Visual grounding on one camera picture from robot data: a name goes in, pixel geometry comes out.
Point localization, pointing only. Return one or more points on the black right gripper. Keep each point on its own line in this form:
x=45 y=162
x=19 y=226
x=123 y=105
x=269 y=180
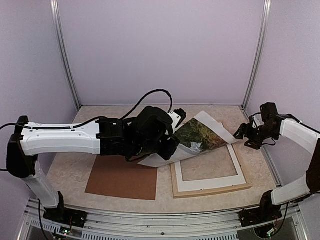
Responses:
x=243 y=129

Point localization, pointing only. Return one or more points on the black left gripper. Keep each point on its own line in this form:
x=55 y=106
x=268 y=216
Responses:
x=168 y=152

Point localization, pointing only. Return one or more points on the white passe-partout mat sheet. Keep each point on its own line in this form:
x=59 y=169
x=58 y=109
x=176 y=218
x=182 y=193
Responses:
x=207 y=183

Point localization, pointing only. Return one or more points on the landscape photo white border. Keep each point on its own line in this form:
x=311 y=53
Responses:
x=199 y=135

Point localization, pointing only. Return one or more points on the light wooden picture frame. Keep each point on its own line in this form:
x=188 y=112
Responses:
x=212 y=190

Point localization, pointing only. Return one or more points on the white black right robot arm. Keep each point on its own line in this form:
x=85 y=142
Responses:
x=298 y=166

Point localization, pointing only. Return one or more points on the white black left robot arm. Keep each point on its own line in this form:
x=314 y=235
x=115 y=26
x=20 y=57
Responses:
x=100 y=135

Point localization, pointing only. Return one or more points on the brown hardboard backing panel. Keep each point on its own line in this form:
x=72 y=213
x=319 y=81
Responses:
x=113 y=176

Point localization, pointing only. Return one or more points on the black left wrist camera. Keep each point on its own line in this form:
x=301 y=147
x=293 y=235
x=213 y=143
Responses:
x=177 y=116

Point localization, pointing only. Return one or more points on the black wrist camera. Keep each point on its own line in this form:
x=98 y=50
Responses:
x=268 y=111
x=177 y=116

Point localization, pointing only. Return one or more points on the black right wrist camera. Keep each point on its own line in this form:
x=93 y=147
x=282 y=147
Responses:
x=268 y=111

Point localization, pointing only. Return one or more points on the aluminium front rail base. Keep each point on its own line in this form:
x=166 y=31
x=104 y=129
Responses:
x=113 y=225

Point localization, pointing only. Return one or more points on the aluminium enclosure post right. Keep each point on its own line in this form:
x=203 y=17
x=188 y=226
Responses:
x=267 y=4

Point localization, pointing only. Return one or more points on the aluminium enclosure post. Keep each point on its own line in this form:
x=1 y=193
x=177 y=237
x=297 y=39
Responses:
x=54 y=4
x=267 y=4

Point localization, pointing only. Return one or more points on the aluminium enclosure post left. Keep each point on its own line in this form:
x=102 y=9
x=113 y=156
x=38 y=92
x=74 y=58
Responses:
x=54 y=4

